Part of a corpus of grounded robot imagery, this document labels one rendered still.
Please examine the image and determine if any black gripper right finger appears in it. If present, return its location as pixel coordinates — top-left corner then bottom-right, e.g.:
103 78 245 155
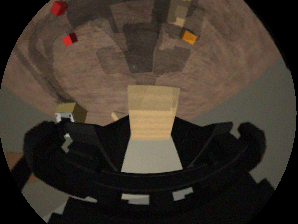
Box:
172 117 233 169

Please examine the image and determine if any small red block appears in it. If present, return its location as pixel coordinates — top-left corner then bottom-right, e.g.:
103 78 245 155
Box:
51 0 68 16
63 32 78 45

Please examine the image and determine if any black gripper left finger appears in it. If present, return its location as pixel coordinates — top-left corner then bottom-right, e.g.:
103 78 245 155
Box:
65 115 132 172

